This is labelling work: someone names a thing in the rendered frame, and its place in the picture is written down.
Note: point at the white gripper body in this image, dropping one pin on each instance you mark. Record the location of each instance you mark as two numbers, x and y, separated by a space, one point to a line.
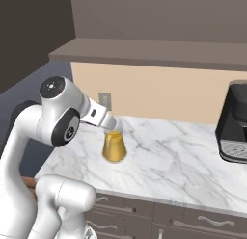
112 124

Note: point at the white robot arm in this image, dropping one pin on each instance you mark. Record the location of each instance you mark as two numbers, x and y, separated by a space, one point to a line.
19 172

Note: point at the yellow pitcher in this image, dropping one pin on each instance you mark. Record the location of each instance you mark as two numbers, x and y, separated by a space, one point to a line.
114 149

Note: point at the grey-brown drawer front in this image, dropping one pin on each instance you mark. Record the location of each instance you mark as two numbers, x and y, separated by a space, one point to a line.
141 207
135 226
189 215

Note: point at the brown wooden furniture edge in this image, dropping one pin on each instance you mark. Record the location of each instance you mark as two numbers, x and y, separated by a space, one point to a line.
29 184

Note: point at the black coffee machine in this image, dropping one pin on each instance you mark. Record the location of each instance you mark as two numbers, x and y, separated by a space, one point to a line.
234 120

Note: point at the grey wall outlet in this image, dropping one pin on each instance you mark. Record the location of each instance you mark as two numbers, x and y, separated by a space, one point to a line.
104 100

